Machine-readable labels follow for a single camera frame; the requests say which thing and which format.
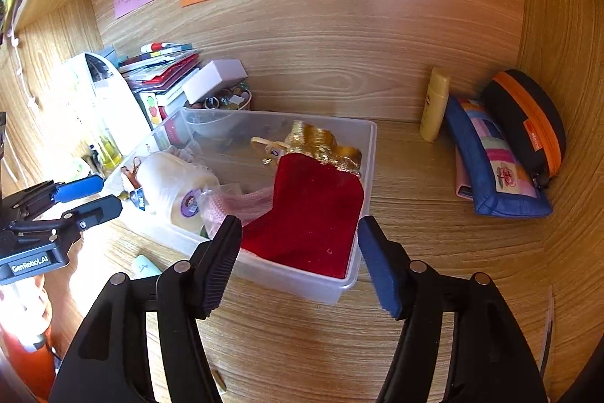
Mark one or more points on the clear glass bowl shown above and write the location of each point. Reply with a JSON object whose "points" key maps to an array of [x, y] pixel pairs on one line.
{"points": [[213, 124]]}

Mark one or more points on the blue patchwork pencil pouch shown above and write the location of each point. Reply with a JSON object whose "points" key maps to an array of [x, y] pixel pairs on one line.
{"points": [[500, 186]]}

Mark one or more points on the yellow green spray bottle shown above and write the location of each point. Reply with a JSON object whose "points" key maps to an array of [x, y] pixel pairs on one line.
{"points": [[108, 150]]}

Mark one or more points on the stack of books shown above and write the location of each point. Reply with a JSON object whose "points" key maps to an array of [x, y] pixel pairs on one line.
{"points": [[150, 74]]}

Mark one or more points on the clear plastic storage bin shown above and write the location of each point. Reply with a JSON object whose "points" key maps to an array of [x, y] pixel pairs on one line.
{"points": [[235, 163]]}

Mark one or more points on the cream yellow lotion bottle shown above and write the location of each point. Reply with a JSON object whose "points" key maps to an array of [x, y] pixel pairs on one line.
{"points": [[435, 104]]}

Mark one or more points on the pink notebook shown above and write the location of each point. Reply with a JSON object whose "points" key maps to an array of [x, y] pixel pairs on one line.
{"points": [[463, 182]]}

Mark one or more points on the bowl of trinkets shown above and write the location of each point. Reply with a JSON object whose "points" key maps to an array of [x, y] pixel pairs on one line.
{"points": [[238, 97]]}

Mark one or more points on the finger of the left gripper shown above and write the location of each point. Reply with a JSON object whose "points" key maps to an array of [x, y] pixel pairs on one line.
{"points": [[95, 212], [81, 188]]}

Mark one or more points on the black orange zip case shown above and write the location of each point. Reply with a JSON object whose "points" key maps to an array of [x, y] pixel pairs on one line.
{"points": [[530, 123]]}

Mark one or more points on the red velvet pouch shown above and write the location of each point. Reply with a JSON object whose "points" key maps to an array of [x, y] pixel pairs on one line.
{"points": [[313, 218]]}

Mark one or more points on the small white box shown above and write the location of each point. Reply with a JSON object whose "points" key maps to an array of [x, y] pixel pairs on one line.
{"points": [[212, 77]]}

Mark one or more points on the gold drawstring pouch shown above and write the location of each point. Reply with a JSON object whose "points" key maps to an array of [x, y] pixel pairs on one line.
{"points": [[318, 143]]}

